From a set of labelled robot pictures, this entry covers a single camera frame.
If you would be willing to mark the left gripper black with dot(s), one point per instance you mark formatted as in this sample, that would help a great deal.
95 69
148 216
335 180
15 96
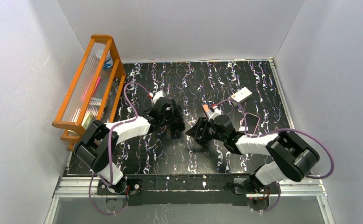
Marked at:
175 117

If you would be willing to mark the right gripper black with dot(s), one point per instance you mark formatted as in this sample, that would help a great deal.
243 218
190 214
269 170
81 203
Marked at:
201 130

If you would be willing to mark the phone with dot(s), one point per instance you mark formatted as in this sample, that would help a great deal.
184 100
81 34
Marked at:
249 123

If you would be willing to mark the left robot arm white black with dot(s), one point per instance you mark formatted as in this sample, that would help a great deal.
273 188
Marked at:
97 144

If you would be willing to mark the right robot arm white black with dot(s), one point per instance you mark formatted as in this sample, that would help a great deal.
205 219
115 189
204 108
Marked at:
292 157

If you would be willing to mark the orange capped white marker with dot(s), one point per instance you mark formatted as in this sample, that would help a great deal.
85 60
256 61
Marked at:
207 111

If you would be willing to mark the small white red box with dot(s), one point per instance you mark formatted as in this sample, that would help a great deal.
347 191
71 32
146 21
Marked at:
241 95

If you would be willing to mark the orange wooden rack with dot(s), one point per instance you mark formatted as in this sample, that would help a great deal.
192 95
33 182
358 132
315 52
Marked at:
94 92

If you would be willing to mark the blue labelled bottle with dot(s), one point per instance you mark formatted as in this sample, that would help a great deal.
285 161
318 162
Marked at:
108 63

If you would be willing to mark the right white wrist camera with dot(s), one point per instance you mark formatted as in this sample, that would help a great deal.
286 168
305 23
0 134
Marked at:
216 112

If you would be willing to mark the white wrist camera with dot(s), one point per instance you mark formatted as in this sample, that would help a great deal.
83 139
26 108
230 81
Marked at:
216 112
156 96

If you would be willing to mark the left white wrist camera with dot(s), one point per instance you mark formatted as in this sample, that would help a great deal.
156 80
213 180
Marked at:
156 96

